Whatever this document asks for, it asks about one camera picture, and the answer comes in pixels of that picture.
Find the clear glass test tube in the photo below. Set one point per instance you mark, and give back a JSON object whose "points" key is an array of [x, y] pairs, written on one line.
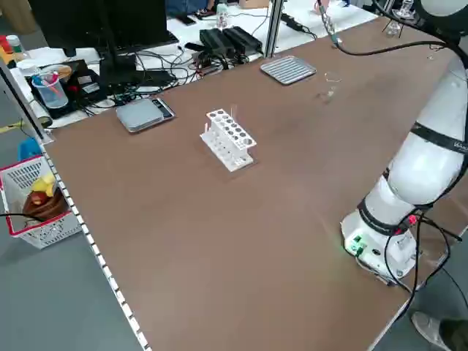
{"points": [[235, 114]]}

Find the large clear glass beaker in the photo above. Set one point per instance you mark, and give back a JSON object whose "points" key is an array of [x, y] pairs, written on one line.
{"points": [[329, 94]]}

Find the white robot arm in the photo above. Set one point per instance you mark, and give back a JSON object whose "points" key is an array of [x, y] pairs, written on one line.
{"points": [[420, 175]]}

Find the white test tube rack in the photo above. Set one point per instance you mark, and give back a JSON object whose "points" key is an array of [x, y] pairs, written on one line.
{"points": [[219, 144]]}

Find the silver digital kitchen scale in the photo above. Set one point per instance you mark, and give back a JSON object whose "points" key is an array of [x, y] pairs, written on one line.
{"points": [[140, 115]]}

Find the silver ribbed metal tray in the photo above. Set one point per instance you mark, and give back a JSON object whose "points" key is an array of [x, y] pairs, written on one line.
{"points": [[289, 69]]}

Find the black finned power supply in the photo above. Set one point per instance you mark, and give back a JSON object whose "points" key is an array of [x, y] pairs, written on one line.
{"points": [[215, 38], [243, 38]]}

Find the white plastic bottle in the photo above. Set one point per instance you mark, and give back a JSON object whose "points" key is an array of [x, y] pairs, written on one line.
{"points": [[222, 16]]}

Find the black power adapter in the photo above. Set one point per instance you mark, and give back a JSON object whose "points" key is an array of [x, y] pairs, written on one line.
{"points": [[292, 22]]}

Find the black equipment box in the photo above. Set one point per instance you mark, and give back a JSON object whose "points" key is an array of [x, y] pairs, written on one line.
{"points": [[87, 87]]}

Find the brown wooden bowl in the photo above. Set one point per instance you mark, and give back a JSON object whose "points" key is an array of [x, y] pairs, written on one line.
{"points": [[47, 208]]}

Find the yellow toy fruit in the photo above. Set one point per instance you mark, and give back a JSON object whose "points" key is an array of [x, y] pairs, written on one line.
{"points": [[44, 183]]}

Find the pink cup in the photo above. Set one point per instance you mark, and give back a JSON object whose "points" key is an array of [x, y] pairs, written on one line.
{"points": [[321, 4]]}

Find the white basket with red rim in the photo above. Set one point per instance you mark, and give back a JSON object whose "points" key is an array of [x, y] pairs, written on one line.
{"points": [[47, 234]]}

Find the red toy fruit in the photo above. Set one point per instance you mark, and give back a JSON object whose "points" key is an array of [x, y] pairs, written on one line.
{"points": [[37, 199]]}

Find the clear measuring cup with pens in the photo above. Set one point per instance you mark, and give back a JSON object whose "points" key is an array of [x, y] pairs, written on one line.
{"points": [[51, 97]]}

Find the blue plastic object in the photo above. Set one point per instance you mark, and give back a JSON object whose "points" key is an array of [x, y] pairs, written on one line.
{"points": [[28, 148]]}

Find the black computer monitor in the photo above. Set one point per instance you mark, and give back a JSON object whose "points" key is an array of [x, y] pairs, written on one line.
{"points": [[91, 22]]}

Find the clear glass flask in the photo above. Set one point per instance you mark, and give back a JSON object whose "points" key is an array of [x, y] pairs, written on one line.
{"points": [[393, 29]]}

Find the person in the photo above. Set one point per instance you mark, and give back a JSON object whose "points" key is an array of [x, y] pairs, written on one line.
{"points": [[428, 329]]}

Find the red container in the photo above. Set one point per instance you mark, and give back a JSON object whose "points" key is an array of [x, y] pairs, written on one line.
{"points": [[3, 44]]}

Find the aluminium frame post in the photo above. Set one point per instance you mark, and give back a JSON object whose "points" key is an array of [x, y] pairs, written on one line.
{"points": [[273, 29]]}

